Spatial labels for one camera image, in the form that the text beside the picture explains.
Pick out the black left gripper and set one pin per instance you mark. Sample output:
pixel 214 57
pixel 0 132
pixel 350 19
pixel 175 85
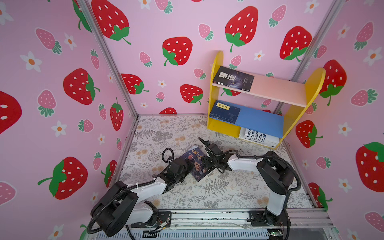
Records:
pixel 187 169

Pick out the dark book orange calligraphy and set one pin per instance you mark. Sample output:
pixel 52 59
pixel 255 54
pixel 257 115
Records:
pixel 196 155

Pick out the navy book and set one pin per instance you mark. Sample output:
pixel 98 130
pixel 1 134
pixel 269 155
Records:
pixel 225 112

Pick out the white book black spanish text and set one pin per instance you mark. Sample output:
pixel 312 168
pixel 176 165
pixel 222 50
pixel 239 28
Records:
pixel 258 138

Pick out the black book white chinese title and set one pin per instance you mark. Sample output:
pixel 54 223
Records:
pixel 233 79

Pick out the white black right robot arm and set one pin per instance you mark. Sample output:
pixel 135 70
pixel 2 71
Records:
pixel 279 175

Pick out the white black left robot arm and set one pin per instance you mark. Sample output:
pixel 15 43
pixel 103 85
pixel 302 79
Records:
pixel 126 205

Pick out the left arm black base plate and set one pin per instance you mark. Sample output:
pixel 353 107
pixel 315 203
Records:
pixel 161 219

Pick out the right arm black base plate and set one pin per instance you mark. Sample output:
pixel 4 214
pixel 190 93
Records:
pixel 267 219

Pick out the aluminium front rail frame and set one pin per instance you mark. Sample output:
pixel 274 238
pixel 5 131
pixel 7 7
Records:
pixel 234 224

